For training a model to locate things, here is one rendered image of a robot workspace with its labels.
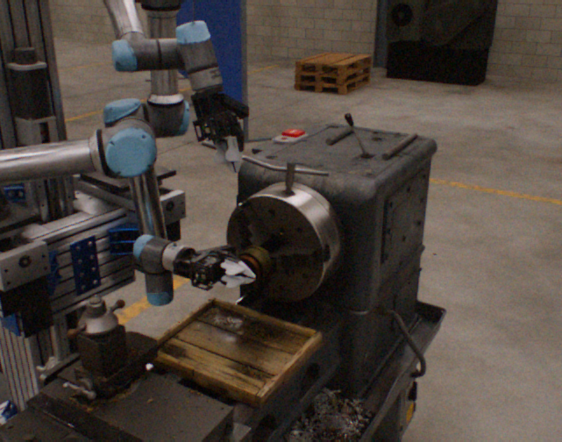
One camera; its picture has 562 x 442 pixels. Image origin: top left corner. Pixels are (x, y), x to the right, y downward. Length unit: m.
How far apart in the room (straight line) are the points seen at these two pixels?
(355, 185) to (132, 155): 0.59
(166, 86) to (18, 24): 0.44
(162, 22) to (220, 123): 0.54
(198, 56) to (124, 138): 0.26
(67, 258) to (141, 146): 0.55
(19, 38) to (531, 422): 2.44
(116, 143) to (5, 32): 0.58
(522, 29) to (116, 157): 10.24
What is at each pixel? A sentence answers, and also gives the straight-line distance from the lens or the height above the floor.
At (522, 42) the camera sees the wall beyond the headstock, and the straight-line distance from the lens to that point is 11.38.
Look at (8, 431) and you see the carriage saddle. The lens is 1.42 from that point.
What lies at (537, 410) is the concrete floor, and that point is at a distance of 2.98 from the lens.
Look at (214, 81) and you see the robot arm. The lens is 1.44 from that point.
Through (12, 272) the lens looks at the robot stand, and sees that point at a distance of 1.67.
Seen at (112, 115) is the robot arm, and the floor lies 1.36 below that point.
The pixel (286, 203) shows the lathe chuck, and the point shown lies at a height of 1.22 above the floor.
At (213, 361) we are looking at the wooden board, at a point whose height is 0.89.
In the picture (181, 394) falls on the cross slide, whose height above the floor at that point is 0.97.
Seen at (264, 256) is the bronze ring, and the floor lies 1.11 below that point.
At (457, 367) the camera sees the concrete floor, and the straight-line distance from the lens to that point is 3.12.
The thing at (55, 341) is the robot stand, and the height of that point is 0.64.
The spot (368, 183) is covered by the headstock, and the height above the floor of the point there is 1.25.
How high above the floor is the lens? 1.79
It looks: 23 degrees down
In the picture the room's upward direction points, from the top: straight up
